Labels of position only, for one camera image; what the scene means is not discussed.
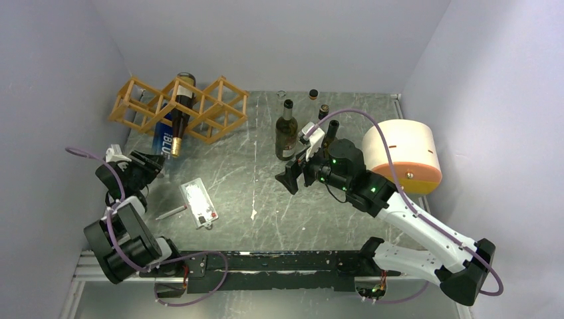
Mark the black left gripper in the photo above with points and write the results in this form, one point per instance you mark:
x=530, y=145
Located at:
x=153, y=165

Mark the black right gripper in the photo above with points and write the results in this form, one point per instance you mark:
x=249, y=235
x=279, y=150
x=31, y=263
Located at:
x=293, y=170

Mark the blue labelled clear bottle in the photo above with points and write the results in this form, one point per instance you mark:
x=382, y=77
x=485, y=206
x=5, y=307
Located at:
x=162, y=140

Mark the dark bottle silver cap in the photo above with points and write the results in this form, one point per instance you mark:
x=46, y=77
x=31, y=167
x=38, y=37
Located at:
x=286, y=133

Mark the clear round glass bottle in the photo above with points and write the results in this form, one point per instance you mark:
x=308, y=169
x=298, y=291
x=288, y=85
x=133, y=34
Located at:
x=308, y=115

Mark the dark green wine bottle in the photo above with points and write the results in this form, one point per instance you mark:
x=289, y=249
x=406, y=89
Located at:
x=331, y=132

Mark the clear whisky bottle black label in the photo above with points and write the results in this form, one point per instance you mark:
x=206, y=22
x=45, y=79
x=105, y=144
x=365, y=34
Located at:
x=323, y=112

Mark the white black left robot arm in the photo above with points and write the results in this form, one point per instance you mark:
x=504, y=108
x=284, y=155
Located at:
x=120, y=240

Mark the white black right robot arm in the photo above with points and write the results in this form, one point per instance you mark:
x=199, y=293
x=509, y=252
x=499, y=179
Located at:
x=457, y=264

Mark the wooden wine rack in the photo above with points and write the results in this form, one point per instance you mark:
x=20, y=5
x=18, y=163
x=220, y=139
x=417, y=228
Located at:
x=214, y=111

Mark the red wine bottle gold cap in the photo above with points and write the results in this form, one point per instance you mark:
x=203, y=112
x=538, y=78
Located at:
x=180, y=120

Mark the white pink marker pen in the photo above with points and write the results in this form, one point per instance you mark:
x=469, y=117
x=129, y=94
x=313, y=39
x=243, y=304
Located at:
x=172, y=212

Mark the clear plastic blister package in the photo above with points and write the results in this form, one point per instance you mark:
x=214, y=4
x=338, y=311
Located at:
x=199, y=203

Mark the cream orange cylindrical drawer box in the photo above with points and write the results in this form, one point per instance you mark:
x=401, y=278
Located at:
x=413, y=153

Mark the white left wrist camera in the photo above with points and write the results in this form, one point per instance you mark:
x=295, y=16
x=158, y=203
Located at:
x=114, y=154

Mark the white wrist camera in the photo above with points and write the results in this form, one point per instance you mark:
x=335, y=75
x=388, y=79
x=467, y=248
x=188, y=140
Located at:
x=114, y=154
x=311, y=136

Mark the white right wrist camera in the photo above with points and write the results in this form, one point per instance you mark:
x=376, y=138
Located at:
x=311, y=136

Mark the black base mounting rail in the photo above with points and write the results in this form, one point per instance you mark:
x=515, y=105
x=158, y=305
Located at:
x=266, y=270

